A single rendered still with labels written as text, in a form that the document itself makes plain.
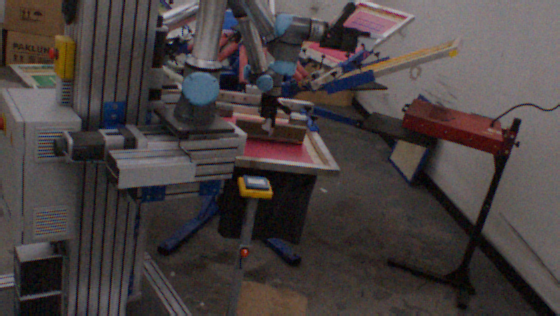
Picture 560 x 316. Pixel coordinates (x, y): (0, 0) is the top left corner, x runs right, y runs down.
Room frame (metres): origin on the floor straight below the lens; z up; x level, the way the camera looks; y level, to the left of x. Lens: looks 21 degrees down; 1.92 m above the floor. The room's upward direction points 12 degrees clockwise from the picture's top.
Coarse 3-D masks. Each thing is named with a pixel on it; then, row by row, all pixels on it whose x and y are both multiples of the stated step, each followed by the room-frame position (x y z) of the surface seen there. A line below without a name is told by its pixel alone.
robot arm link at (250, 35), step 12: (228, 0) 2.40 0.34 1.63; (240, 12) 2.37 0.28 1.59; (240, 24) 2.40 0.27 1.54; (252, 24) 2.40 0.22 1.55; (252, 36) 2.40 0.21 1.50; (252, 48) 2.41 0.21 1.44; (252, 60) 2.42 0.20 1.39; (264, 60) 2.44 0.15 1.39; (252, 72) 2.44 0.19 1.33; (264, 72) 2.44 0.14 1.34; (264, 84) 2.42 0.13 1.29
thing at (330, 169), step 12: (240, 108) 2.99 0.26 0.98; (252, 108) 3.01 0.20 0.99; (312, 132) 2.81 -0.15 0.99; (240, 156) 2.27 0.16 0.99; (324, 156) 2.50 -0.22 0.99; (264, 168) 2.27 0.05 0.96; (276, 168) 2.29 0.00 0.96; (288, 168) 2.30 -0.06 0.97; (300, 168) 2.31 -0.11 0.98; (312, 168) 2.32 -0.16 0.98; (324, 168) 2.34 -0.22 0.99; (336, 168) 2.37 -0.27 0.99
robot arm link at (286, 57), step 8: (280, 40) 1.79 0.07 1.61; (280, 48) 1.79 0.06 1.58; (288, 48) 1.77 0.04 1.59; (296, 48) 1.78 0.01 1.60; (280, 56) 1.78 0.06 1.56; (288, 56) 1.78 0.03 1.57; (296, 56) 1.79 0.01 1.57; (280, 64) 1.78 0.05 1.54; (288, 64) 1.78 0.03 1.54; (296, 64) 1.79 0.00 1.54; (280, 72) 1.78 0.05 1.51; (288, 72) 1.78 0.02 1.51
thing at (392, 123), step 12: (324, 108) 3.54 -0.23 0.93; (336, 120) 3.48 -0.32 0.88; (348, 120) 3.46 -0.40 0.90; (360, 120) 3.44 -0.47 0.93; (372, 120) 3.42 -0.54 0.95; (384, 120) 3.47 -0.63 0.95; (396, 120) 3.53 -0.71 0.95; (384, 132) 3.22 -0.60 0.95; (396, 132) 3.26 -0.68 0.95; (408, 132) 3.32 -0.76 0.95; (420, 144) 3.15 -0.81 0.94; (432, 144) 3.17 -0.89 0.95
